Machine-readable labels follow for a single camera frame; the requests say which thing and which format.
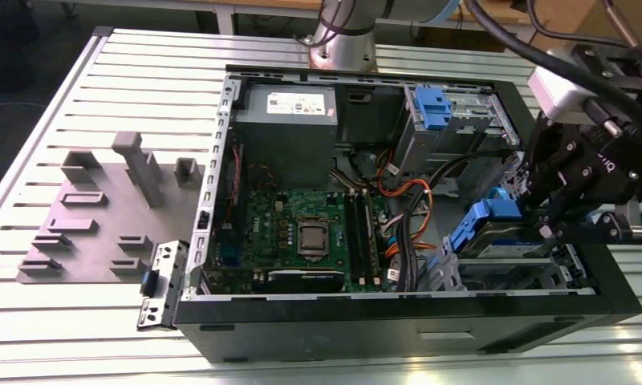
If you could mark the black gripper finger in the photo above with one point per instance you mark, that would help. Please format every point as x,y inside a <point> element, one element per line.
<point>547,168</point>
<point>622,228</point>

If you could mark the hard disk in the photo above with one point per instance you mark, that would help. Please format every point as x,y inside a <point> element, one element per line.
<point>499,208</point>

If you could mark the metal disk bay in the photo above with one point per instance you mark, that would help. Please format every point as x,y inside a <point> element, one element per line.
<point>452,276</point>

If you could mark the metal drive cage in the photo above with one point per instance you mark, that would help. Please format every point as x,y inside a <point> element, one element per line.
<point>444,144</point>

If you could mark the blue drive cage latch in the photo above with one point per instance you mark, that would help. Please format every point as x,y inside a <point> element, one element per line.
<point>433,108</point>

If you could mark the black RAM slot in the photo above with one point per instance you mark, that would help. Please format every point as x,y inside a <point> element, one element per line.
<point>374,240</point>
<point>356,240</point>

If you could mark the wooden cabinet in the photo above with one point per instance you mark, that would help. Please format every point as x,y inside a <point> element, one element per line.
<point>584,20</point>

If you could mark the green motherboard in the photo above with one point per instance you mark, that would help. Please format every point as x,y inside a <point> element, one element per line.
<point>326,200</point>

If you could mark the silver CPU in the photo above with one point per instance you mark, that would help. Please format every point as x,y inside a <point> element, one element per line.
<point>313,238</point>

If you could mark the grey power supply unit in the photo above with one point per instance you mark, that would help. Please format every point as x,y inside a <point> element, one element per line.
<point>284,152</point>

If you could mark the black graphics card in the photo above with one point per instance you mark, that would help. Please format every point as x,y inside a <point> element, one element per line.
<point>305,278</point>

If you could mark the black PC case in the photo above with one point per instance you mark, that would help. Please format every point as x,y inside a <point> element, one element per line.
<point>353,333</point>

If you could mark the white framed wooden desk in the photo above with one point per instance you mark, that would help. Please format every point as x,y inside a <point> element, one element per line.
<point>226,22</point>

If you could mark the grey parts rack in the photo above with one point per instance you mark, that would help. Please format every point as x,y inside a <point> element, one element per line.
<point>102,240</point>

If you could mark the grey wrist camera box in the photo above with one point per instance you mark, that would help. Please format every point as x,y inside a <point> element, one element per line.
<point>555,92</point>

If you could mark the grey hinged slot bracket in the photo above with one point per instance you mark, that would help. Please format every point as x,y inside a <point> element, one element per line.
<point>174,264</point>

